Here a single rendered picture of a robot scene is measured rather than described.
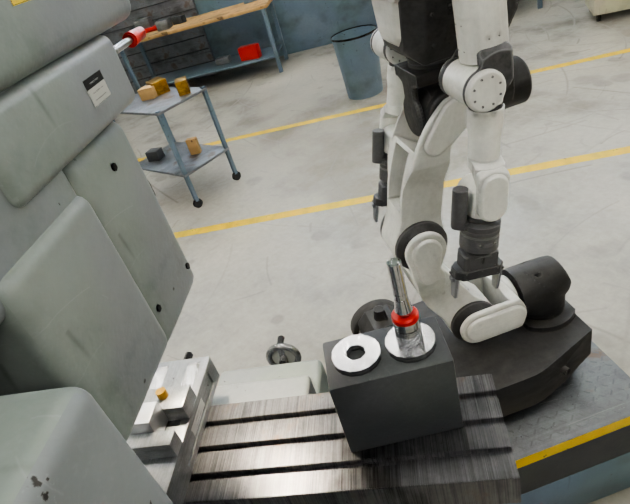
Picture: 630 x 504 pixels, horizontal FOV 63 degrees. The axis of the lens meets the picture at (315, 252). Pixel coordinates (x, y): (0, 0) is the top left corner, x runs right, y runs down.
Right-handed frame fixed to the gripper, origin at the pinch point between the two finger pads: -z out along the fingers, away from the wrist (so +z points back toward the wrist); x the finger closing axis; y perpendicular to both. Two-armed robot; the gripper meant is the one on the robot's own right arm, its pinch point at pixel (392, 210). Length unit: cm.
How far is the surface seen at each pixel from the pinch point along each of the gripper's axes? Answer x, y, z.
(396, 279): 26, 71, 27
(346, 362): 34, 71, 10
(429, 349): 20, 74, 13
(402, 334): 24, 72, 15
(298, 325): 22, -77, -104
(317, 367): 32, 30, -31
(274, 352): 42, 10, -40
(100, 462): 63, 108, 41
